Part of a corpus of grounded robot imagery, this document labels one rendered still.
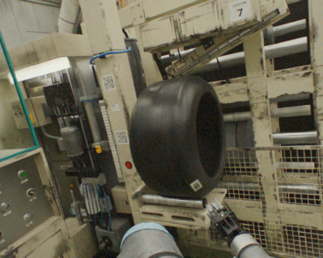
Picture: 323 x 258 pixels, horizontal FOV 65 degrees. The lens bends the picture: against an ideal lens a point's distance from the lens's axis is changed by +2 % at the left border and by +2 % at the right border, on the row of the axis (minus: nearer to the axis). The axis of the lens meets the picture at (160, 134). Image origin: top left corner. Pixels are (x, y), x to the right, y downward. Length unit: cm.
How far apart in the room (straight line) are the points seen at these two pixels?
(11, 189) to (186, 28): 112
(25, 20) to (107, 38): 1139
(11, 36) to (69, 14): 1016
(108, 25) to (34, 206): 94
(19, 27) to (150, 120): 1148
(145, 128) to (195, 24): 61
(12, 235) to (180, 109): 92
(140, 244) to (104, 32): 100
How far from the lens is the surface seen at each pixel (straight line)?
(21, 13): 1264
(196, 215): 118
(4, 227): 135
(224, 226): 83
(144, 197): 131
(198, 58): 148
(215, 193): 146
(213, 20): 132
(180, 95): 100
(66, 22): 189
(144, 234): 56
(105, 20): 131
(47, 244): 142
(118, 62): 129
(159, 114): 99
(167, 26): 141
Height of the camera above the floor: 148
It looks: 13 degrees down
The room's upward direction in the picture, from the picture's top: 11 degrees counter-clockwise
